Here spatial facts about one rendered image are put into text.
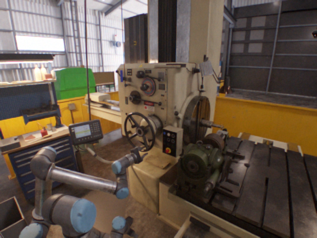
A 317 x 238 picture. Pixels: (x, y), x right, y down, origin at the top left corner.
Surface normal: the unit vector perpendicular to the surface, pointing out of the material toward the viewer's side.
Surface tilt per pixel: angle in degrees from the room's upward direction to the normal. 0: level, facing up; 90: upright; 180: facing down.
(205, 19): 90
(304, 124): 90
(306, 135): 90
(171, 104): 90
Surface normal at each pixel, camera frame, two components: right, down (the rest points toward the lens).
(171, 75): -0.61, 0.25
